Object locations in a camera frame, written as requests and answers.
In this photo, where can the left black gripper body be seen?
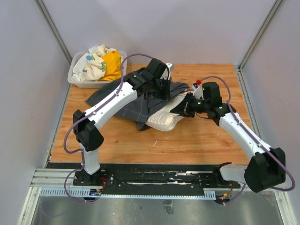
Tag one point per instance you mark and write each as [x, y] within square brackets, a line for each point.
[161, 88]

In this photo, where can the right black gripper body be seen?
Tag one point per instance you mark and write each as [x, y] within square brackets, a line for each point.
[192, 105]

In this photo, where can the cream white pillow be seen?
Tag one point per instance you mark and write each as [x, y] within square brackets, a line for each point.
[164, 119]

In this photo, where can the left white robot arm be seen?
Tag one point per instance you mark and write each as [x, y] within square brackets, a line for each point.
[87, 125]

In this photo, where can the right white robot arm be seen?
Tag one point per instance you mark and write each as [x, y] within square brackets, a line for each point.
[266, 164]

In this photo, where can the yellow cloth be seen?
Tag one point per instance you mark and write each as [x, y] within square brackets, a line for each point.
[113, 64]

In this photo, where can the white patterned cloth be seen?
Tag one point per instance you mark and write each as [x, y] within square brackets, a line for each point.
[94, 65]

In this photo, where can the translucent plastic bin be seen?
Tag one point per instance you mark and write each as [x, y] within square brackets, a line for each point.
[77, 64]

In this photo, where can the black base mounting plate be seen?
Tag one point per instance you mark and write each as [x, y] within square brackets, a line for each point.
[155, 180]

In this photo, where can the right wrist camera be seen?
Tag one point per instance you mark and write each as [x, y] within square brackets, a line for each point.
[197, 90]

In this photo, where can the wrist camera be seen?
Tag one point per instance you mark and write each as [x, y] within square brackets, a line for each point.
[167, 73]
[197, 90]

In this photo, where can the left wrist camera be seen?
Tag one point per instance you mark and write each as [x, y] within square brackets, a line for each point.
[167, 73]

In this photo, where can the grey slotted cable duct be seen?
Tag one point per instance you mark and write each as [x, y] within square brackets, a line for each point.
[77, 192]

